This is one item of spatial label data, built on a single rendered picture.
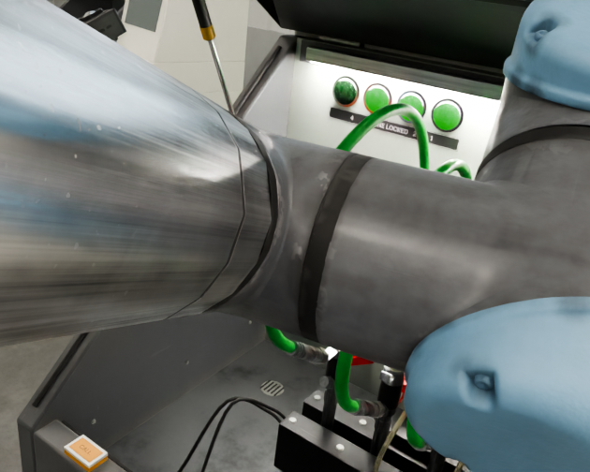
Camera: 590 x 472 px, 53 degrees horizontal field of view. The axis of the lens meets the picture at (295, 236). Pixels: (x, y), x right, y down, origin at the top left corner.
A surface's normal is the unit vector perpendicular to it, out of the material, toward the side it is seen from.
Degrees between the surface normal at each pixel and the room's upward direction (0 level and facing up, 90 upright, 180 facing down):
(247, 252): 94
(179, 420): 0
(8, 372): 0
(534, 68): 107
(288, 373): 0
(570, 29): 28
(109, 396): 90
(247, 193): 71
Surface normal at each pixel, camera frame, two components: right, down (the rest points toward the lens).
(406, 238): -0.24, -0.29
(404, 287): -0.34, 0.10
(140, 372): 0.82, 0.32
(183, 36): 0.64, 0.38
